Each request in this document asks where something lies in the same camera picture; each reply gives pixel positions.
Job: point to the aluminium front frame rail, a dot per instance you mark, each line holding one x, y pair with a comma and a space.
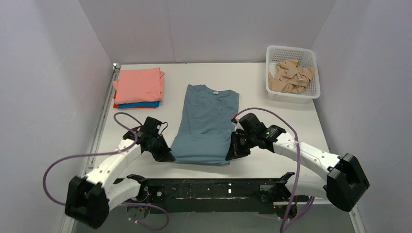
296, 207

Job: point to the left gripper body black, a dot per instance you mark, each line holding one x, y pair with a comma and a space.
160, 146

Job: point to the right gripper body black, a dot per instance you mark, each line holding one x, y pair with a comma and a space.
240, 143

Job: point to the grey-blue t shirt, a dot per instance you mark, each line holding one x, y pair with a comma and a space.
204, 134

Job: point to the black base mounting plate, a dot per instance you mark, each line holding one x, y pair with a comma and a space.
215, 195

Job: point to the aluminium left side rail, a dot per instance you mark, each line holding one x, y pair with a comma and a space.
89, 161

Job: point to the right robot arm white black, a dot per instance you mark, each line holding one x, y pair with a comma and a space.
339, 179

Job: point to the beige crumpled t shirt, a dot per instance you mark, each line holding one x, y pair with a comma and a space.
290, 77

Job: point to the orange folded t shirt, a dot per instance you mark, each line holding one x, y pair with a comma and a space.
128, 106

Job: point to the white plastic basket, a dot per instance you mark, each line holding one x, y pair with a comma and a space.
307, 59

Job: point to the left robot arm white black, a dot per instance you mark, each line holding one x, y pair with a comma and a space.
90, 198

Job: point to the blue folded t shirt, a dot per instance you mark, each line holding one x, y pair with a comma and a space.
139, 104

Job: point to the pink folded t shirt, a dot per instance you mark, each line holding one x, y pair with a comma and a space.
144, 85

